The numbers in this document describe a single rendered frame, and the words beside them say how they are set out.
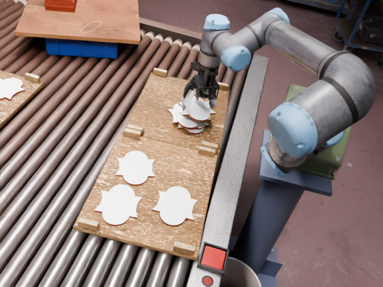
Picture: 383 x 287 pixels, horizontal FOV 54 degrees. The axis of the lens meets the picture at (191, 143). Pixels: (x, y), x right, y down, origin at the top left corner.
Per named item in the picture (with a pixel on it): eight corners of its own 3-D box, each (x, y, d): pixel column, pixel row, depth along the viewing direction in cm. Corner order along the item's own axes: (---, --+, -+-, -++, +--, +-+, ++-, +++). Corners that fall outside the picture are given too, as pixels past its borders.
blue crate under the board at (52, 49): (118, 27, 190) (119, 8, 183) (118, 60, 168) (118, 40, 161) (54, 22, 184) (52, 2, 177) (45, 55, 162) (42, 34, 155)
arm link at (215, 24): (214, 25, 107) (200, 12, 112) (207, 59, 114) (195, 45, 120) (237, 24, 110) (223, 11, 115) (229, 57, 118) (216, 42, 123)
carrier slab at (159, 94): (229, 92, 163) (229, 89, 162) (218, 156, 133) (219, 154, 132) (150, 74, 164) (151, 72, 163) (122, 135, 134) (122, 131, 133)
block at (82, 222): (100, 226, 104) (100, 221, 102) (97, 232, 102) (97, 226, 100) (79, 221, 104) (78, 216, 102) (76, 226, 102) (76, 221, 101)
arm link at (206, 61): (196, 44, 120) (220, 44, 123) (194, 57, 123) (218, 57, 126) (203, 57, 115) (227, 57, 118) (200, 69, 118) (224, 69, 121)
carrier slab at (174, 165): (216, 158, 132) (218, 155, 131) (196, 261, 102) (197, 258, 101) (121, 135, 134) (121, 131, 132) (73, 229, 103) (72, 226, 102)
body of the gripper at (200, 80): (195, 102, 125) (202, 71, 117) (189, 86, 131) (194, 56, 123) (217, 101, 128) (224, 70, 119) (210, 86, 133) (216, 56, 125)
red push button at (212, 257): (225, 254, 106) (226, 251, 105) (220, 273, 101) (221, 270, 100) (204, 247, 106) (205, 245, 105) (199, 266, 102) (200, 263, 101)
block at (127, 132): (141, 136, 132) (141, 131, 130) (139, 140, 131) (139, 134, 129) (124, 132, 132) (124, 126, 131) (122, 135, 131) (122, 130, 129)
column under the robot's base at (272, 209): (277, 248, 218) (339, 139, 159) (274, 312, 190) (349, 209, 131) (213, 231, 220) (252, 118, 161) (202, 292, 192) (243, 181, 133)
